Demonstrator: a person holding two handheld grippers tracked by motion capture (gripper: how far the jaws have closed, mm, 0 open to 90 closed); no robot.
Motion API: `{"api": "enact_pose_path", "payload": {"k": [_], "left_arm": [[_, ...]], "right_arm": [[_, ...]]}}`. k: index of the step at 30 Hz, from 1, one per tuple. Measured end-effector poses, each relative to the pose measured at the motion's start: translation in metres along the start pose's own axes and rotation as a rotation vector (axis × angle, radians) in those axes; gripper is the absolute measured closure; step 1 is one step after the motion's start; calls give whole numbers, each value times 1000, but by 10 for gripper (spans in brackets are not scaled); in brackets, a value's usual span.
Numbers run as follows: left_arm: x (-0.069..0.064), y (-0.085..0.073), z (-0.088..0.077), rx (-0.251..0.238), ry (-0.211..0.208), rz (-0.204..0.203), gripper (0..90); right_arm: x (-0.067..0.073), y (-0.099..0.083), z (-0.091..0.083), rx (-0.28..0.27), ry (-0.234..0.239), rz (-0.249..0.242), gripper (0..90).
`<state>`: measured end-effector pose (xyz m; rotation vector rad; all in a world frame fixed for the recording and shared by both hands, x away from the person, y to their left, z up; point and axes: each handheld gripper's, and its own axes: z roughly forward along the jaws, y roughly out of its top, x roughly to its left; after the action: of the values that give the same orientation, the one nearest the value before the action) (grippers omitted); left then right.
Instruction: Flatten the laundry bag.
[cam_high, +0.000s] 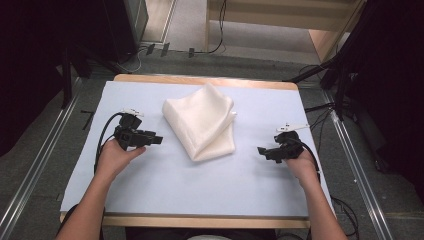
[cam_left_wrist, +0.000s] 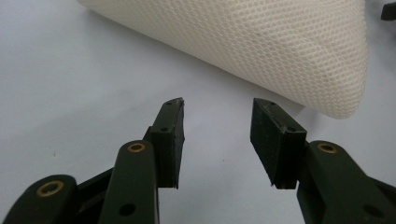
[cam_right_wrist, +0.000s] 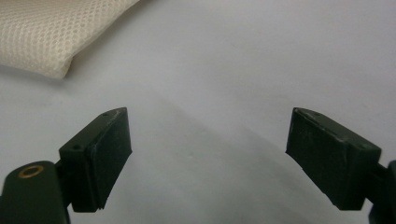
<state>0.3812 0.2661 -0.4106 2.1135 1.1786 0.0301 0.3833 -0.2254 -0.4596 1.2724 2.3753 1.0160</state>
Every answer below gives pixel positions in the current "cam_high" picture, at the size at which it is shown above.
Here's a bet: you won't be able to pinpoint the person's left hand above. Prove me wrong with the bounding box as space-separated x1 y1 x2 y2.
94 138 147 181

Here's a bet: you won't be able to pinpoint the thin black floor cables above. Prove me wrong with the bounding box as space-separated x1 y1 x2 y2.
303 102 335 155

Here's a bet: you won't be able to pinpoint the black metal stand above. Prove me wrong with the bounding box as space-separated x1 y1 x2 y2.
282 56 356 122

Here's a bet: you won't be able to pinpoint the white floor cable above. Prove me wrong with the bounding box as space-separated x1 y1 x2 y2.
115 46 148 75

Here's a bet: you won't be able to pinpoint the light wooden shelf unit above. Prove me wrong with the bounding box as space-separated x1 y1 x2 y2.
204 0 368 64

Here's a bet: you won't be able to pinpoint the black floor cable loop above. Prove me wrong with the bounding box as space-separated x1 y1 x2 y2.
329 195 360 240

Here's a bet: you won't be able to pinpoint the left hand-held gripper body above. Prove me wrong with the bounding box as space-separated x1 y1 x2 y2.
113 108 150 151

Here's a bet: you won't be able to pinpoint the wooden table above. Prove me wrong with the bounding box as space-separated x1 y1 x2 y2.
59 73 335 230

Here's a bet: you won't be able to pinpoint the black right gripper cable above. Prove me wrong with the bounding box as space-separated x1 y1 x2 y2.
293 136 322 184

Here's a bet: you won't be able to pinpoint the dark cabinet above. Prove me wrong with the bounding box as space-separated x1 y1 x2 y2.
101 0 150 64

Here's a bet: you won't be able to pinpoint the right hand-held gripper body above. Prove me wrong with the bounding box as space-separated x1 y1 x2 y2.
273 123 311 161

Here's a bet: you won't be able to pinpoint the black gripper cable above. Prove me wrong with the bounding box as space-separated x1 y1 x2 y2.
93 112 125 175
293 136 322 184

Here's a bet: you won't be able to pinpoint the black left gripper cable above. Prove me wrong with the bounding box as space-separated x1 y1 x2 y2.
93 112 125 175

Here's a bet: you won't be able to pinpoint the black hanging cable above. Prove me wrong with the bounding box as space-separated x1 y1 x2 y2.
193 0 228 55

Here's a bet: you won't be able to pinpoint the metal floor rail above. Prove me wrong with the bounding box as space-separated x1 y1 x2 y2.
320 89 395 240
0 77 84 240

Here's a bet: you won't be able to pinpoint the light blue table mat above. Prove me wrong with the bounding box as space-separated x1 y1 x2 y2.
59 80 334 218

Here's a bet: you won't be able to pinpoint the person's right hand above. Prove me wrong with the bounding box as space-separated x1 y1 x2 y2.
283 149 320 188

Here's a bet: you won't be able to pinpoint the white mesh laundry bag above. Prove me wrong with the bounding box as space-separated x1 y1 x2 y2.
161 83 238 163

